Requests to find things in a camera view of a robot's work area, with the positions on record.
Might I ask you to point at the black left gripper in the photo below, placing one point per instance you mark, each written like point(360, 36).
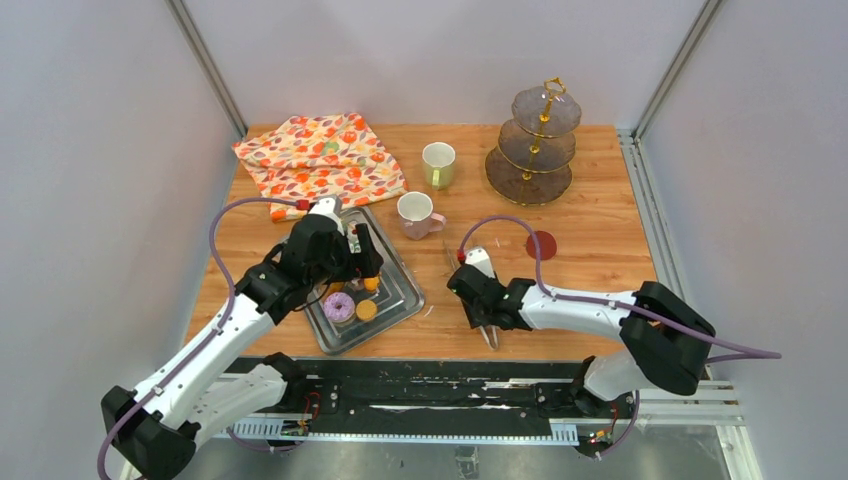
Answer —
point(366, 261)

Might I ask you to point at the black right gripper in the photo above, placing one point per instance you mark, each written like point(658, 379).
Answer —
point(475, 318)

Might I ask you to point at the orange fish-shaped cookie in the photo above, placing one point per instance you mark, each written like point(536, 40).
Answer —
point(371, 284)

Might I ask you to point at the silver white tongs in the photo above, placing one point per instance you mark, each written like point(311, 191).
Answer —
point(488, 333)

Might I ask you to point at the silver metal tray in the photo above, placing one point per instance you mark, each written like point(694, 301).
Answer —
point(397, 297)

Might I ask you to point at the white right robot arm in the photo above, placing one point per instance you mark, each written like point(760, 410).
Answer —
point(665, 341)

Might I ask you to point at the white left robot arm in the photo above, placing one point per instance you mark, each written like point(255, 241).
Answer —
point(160, 424)

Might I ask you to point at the brown bread roll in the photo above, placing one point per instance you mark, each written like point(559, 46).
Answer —
point(335, 287)

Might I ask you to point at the pink frosted donut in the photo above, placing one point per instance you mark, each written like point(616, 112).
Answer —
point(339, 307)

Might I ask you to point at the pink mug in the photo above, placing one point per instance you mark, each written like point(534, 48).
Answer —
point(417, 215)

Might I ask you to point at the red round coaster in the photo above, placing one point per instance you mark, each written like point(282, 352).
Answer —
point(541, 245)

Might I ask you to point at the floral orange cloth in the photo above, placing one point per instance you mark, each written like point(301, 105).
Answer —
point(306, 158)

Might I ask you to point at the green mug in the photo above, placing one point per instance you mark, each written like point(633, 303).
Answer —
point(439, 161)

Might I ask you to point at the three-tier glass cake stand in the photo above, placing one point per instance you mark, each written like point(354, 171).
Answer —
point(530, 164)

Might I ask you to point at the black table front rail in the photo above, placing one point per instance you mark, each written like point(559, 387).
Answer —
point(439, 401)

